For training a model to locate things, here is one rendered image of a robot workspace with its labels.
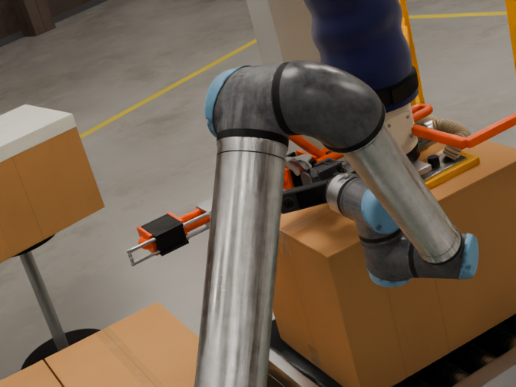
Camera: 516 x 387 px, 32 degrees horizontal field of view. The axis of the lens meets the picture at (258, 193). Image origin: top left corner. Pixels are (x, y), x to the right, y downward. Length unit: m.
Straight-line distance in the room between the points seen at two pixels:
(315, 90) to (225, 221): 0.24
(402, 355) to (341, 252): 0.34
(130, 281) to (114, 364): 1.69
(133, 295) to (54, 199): 0.91
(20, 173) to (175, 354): 1.09
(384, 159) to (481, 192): 0.73
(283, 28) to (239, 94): 1.71
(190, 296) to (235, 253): 2.71
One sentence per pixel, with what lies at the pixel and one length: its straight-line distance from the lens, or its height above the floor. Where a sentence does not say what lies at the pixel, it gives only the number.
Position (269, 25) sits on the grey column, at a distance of 3.13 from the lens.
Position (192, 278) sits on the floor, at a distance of 4.22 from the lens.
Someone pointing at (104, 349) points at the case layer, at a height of 0.54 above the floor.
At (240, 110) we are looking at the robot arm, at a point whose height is 1.49.
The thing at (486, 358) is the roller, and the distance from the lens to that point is 2.33.
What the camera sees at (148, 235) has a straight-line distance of 1.95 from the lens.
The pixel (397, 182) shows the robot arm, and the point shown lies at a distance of 1.55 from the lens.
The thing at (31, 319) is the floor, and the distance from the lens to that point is 4.40.
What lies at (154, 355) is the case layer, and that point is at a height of 0.54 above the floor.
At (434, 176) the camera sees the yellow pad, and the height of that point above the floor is 1.01.
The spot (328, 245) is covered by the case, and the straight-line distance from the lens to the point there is 2.02.
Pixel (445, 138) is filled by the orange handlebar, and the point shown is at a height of 1.12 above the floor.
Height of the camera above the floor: 1.92
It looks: 23 degrees down
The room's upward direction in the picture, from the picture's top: 16 degrees counter-clockwise
